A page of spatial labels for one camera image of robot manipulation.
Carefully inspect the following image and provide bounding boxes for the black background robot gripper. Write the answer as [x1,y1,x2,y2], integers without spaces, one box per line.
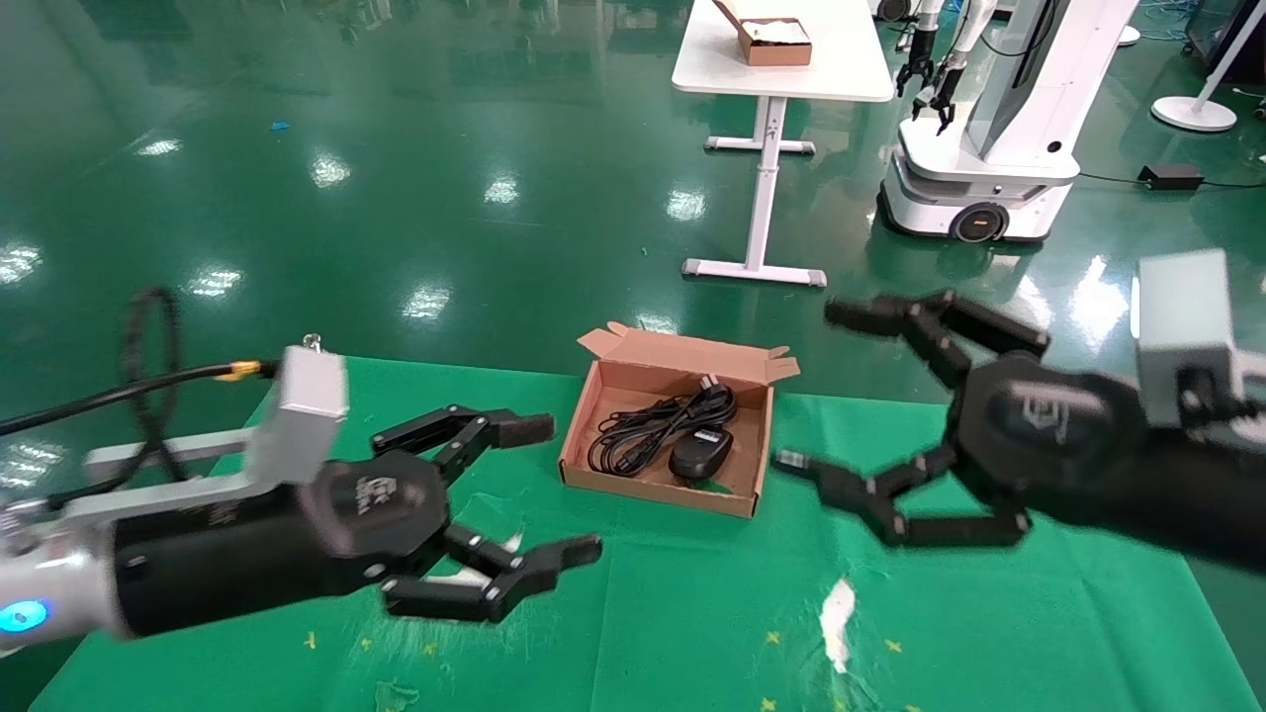
[911,54,968,136]
[895,28,937,99]

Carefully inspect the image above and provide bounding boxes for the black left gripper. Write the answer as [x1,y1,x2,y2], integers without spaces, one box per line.
[111,403,604,639]

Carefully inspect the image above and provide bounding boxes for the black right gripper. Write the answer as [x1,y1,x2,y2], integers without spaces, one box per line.
[771,290,1266,575]

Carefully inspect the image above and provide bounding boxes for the black power cable with plug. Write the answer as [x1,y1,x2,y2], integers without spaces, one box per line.
[588,379,740,478]

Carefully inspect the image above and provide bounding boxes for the small brown cardboard box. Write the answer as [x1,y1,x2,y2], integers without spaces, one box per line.
[712,0,814,68]

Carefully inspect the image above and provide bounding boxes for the open brown cardboard box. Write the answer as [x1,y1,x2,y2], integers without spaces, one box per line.
[559,321,802,520]

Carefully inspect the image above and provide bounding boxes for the white background table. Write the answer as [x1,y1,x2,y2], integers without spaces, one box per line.
[672,0,896,289]

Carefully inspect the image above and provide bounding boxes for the white wheeled background robot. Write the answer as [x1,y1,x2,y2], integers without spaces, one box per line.
[878,0,1140,244]

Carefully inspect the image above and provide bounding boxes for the green table cloth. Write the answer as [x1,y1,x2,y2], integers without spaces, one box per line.
[28,356,1262,712]

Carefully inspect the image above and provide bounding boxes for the black power adapter brick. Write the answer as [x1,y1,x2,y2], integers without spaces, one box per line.
[1137,164,1206,193]

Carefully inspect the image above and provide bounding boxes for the white stand base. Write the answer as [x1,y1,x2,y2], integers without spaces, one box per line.
[1151,18,1266,134]

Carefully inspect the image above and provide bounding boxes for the dark background cabinet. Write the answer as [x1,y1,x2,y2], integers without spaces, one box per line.
[1184,0,1266,88]

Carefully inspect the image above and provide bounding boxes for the thin black floor cable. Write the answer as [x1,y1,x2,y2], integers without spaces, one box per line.
[1078,172,1266,191]

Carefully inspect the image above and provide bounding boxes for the blue floor cables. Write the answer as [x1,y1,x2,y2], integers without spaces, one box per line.
[1137,0,1203,43]

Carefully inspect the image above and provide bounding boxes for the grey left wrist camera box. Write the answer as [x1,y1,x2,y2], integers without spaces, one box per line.
[245,345,349,488]

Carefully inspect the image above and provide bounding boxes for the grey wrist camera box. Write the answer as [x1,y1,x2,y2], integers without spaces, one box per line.
[1130,249,1266,428]
[245,345,349,488]

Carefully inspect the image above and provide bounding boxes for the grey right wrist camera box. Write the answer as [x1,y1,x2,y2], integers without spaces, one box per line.
[1130,249,1266,428]

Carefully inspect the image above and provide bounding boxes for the silver camera mount bracket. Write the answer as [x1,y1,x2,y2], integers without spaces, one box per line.
[59,425,270,527]

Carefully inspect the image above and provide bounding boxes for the black camera cable gold connector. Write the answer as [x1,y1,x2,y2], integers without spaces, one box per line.
[0,285,283,507]

